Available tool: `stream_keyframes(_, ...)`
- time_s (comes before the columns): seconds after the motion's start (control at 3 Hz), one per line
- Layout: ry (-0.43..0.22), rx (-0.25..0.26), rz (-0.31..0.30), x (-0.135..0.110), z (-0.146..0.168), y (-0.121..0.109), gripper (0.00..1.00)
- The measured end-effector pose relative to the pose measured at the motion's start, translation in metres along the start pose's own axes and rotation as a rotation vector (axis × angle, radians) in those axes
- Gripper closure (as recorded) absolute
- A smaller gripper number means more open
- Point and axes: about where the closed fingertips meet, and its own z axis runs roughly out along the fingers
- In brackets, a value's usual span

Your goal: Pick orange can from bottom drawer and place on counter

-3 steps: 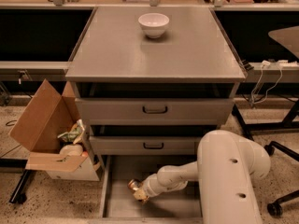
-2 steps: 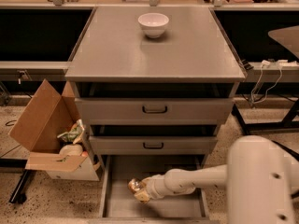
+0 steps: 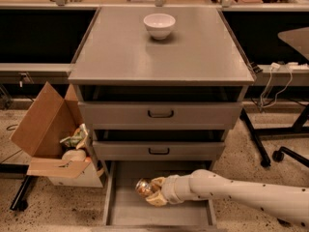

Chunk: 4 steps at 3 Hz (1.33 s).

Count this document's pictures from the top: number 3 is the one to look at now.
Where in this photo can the black office chair base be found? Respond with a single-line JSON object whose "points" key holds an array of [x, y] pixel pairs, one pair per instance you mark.
{"points": [[279, 155]]}

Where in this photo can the grey drawer cabinet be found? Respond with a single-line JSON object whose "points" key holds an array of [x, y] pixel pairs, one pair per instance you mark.
{"points": [[198, 62]]}

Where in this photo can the grey drawer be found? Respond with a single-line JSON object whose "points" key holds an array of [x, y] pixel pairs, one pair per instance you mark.
{"points": [[125, 115], [126, 209], [158, 150]]}

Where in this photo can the grey top drawer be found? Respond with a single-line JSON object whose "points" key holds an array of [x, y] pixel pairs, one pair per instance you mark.
{"points": [[125, 115]]}

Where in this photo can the white ceramic bowl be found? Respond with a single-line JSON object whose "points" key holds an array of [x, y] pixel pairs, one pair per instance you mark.
{"points": [[159, 26]]}

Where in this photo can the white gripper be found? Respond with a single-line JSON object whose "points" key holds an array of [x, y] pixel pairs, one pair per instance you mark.
{"points": [[170, 188]]}

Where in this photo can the white round object in box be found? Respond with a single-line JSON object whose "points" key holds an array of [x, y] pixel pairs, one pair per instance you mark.
{"points": [[74, 155]]}

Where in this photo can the black table leg left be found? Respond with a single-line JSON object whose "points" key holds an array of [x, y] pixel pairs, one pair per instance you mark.
{"points": [[17, 171]]}

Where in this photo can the crumpled snack bag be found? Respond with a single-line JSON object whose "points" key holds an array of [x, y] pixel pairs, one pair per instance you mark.
{"points": [[77, 140]]}

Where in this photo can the grey middle drawer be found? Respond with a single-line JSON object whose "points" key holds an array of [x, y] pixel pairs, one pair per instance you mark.
{"points": [[158, 150]]}

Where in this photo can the brown cardboard box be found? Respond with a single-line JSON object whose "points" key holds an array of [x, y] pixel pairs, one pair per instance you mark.
{"points": [[50, 118]]}

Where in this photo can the black table leg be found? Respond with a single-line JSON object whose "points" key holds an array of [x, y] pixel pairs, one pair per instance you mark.
{"points": [[297, 128], [17, 171]]}

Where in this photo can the grey bottom drawer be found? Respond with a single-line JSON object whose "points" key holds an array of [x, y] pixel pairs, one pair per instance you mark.
{"points": [[126, 209]]}

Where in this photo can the black table leg right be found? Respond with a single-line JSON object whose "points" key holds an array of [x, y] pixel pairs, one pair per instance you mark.
{"points": [[297, 128]]}

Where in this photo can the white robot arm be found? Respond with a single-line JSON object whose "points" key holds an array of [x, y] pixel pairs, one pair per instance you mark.
{"points": [[287, 203]]}

